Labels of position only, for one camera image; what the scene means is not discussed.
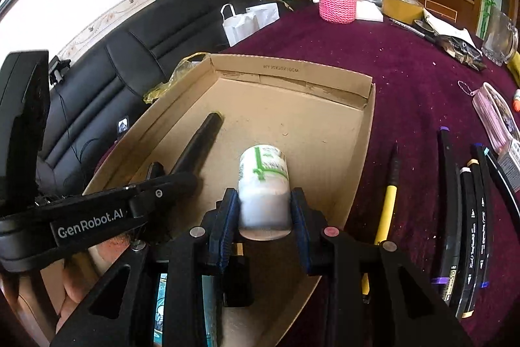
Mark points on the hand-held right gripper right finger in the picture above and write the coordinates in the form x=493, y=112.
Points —
x=298, y=229

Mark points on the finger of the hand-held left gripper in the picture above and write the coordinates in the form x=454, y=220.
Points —
x=170, y=196
x=155, y=171

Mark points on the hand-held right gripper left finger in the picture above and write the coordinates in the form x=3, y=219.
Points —
x=228, y=229

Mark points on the white plastic bottle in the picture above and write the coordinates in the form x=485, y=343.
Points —
x=264, y=200

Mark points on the thick black pen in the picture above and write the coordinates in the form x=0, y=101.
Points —
x=199, y=143

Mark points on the yellow and black pen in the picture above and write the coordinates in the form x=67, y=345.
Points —
x=386, y=208

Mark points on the shallow cardboard box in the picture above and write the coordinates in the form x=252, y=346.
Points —
x=317, y=135

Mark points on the teal cartoon pouch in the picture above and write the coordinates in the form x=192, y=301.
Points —
x=162, y=314

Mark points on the black marker purple cap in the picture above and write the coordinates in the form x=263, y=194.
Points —
x=447, y=208

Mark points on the black marker cream cap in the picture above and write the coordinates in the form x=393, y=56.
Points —
x=469, y=233

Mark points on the black marker blue end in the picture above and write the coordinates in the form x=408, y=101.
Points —
x=481, y=217

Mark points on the black marker light blue cap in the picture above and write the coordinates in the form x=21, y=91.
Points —
x=501, y=176

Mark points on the small white pink box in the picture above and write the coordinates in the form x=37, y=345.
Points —
x=512, y=162

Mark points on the person's left hand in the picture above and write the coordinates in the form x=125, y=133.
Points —
x=83, y=282

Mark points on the yellow plastic bag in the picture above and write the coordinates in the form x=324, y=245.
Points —
x=162, y=89

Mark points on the black leather sofa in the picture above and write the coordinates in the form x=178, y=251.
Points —
x=122, y=58

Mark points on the purple velvet tablecloth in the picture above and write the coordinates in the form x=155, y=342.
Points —
x=406, y=107

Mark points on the white paper bag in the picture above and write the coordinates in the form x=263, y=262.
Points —
x=268, y=13
x=239, y=28

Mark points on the white paper sheet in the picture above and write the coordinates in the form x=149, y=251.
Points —
x=367, y=13

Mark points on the thin black pen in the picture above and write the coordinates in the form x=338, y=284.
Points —
x=410, y=28

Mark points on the black tape roll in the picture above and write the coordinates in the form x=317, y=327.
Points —
x=422, y=24

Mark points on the black foil packet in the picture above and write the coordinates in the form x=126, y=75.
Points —
x=463, y=51

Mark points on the white paper stack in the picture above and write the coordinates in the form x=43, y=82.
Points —
x=447, y=26

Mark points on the small white orange bottle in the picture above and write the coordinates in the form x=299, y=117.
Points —
x=517, y=98

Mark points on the yellow cloth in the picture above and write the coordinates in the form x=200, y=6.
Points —
x=515, y=66

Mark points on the clear glass mug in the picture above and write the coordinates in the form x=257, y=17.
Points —
x=499, y=38

